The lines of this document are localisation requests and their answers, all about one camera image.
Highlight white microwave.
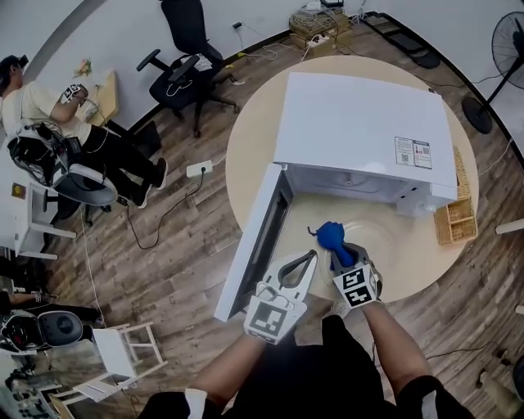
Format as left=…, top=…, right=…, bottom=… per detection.
left=214, top=72, right=459, bottom=324

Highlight wicker basket organizer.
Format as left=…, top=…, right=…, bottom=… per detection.
left=433, top=145, right=479, bottom=246

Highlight person's right forearm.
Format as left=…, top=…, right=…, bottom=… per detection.
left=362, top=302, right=435, bottom=406

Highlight blue cloth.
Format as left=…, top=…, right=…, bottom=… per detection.
left=306, top=220, right=355, bottom=269

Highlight black standing fan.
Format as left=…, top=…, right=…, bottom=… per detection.
left=461, top=11, right=524, bottom=135

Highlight white power strip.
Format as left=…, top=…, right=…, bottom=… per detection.
left=186, top=160, right=214, bottom=178

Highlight grey backpack rig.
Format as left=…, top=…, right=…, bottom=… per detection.
left=6, top=122, right=118, bottom=205
left=0, top=309, right=85, bottom=353

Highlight black office chair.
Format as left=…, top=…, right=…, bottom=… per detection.
left=136, top=0, right=239, bottom=138

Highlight white round plate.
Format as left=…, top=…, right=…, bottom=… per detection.
left=317, top=219, right=396, bottom=296

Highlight black flat panel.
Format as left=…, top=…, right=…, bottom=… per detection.
left=130, top=120, right=163, bottom=159

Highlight person's left forearm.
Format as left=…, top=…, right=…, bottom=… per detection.
left=190, top=333, right=269, bottom=406

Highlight round beige table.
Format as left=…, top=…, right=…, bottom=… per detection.
left=224, top=55, right=479, bottom=304

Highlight small wooden desk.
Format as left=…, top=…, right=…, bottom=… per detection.
left=84, top=69, right=120, bottom=128

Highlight white frame stool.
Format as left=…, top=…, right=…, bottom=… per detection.
left=52, top=321, right=169, bottom=406

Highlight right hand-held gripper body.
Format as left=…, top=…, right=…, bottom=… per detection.
left=331, top=263, right=385, bottom=314

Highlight black floor cable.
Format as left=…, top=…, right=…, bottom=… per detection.
left=124, top=175, right=206, bottom=250

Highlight cardboard box of cables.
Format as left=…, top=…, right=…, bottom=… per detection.
left=288, top=7, right=353, bottom=58

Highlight black floor mats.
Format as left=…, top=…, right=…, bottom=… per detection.
left=362, top=11, right=441, bottom=69

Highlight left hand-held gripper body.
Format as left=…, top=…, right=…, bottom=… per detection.
left=243, top=281, right=309, bottom=347

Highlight person's black shirt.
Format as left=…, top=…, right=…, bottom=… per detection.
left=142, top=314, right=472, bottom=419

